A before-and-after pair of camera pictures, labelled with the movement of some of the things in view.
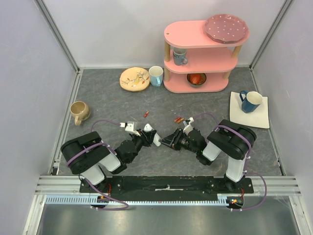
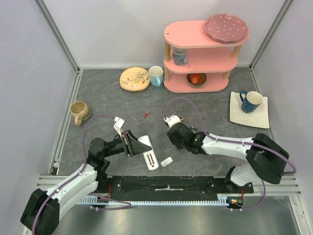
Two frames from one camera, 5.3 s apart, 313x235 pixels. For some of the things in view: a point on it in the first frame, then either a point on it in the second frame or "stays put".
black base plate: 167,188 stays put
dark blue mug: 250,101 stays put
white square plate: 259,118 stays put
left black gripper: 146,137 → 131,145
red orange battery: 145,114 stays put
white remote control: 148,127 → 149,156
